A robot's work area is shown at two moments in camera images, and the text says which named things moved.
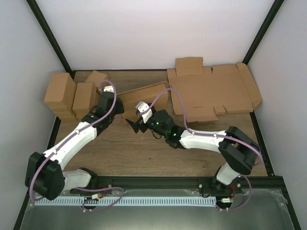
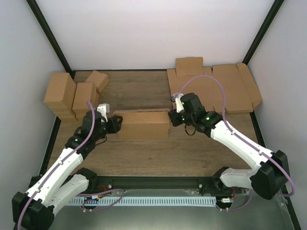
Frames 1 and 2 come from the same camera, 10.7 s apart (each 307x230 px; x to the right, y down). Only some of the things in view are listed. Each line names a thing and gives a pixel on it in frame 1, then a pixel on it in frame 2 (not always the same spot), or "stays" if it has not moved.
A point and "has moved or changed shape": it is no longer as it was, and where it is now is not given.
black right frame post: [272, 14] stays
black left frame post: [38, 13] stays
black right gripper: [135, 126] to [175, 122]
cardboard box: [157, 94] has moved or changed shape
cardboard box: [86, 98] stays
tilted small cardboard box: [96, 77] stays
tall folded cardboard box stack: [59, 96] stays
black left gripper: [121, 109] to [115, 127]
